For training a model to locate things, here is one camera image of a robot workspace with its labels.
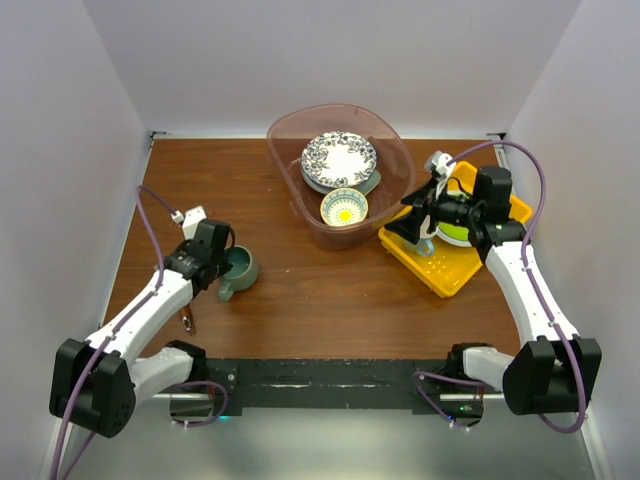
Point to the yellow plastic tray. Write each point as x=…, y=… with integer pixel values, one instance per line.
x=451, y=267

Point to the light blue white mug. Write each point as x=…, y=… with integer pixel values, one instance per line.
x=422, y=245

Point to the pale green divided dish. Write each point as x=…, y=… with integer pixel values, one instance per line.
x=370, y=184

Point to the black mounting base plate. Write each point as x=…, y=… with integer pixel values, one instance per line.
x=328, y=384

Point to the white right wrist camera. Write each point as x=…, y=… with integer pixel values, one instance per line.
x=441, y=166

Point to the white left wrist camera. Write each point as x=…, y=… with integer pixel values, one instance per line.
x=189, y=220

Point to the white rimmed plate under green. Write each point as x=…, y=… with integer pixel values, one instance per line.
x=462, y=244

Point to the clear pink plastic bin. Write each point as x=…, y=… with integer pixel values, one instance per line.
x=286, y=139

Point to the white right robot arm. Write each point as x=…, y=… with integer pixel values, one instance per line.
x=556, y=368

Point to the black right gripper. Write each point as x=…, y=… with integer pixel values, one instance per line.
x=410, y=227

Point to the green rimmed lettered plate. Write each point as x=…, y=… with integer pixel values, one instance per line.
x=316, y=186

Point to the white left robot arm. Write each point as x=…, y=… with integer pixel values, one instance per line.
x=98, y=382

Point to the lime green plate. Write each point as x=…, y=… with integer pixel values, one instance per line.
x=458, y=233

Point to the spatula with wooden handle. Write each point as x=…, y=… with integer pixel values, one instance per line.
x=187, y=319

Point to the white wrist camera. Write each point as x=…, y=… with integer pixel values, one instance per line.
x=441, y=166
x=189, y=220

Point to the teal ceramic mug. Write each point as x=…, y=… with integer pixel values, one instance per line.
x=242, y=275

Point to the blue patterned bottom plate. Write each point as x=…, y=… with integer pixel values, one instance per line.
x=339, y=159

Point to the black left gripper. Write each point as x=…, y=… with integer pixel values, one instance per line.
x=224, y=265

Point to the yellow teal patterned bowl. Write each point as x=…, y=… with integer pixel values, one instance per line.
x=344, y=207

